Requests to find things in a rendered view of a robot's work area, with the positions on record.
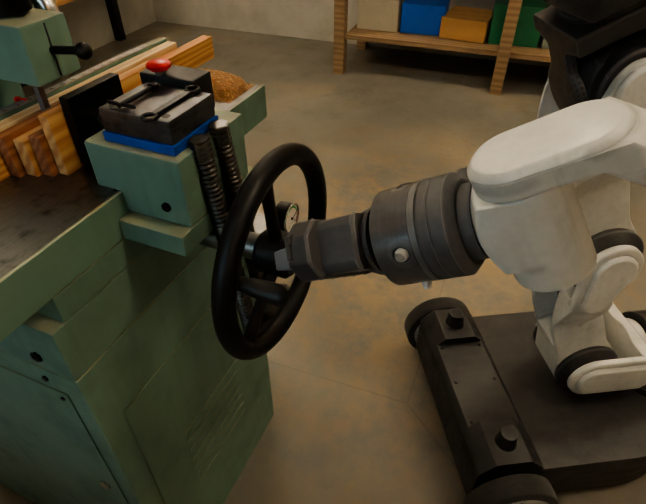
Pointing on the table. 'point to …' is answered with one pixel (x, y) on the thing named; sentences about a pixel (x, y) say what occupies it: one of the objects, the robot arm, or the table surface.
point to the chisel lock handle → (74, 50)
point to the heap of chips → (227, 86)
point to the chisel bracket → (29, 47)
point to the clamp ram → (88, 109)
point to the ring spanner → (169, 104)
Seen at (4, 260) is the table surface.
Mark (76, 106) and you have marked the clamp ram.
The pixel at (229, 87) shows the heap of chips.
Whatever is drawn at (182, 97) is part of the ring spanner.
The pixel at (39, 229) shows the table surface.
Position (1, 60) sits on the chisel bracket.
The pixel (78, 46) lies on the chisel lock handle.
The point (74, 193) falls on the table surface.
